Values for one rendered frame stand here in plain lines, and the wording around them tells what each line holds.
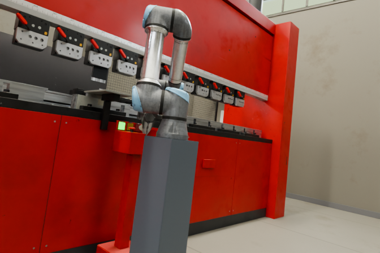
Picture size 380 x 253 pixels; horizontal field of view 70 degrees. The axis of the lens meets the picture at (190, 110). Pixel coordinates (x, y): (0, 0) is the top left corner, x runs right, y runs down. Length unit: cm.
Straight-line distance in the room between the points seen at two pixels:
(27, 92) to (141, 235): 96
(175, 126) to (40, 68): 134
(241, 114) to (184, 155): 243
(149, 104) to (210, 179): 137
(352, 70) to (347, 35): 57
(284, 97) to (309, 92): 164
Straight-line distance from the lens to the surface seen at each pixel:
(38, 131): 160
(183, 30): 141
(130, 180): 167
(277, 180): 332
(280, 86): 340
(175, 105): 123
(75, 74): 238
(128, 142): 157
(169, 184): 118
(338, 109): 479
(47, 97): 200
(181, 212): 128
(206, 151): 237
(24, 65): 227
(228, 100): 276
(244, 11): 312
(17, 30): 172
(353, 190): 471
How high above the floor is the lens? 79
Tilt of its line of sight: 6 degrees up
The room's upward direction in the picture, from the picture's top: 7 degrees clockwise
